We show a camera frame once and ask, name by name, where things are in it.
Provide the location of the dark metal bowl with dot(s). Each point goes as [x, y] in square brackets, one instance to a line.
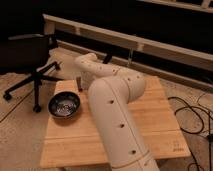
[64, 105]

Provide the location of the white shelf frame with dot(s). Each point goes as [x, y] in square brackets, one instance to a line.
[160, 29]

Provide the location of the dark brown block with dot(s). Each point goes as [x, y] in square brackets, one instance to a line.
[78, 80]

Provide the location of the black office chair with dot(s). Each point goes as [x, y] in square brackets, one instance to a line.
[27, 55]

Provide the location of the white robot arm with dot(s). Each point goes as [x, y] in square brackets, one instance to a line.
[109, 93]

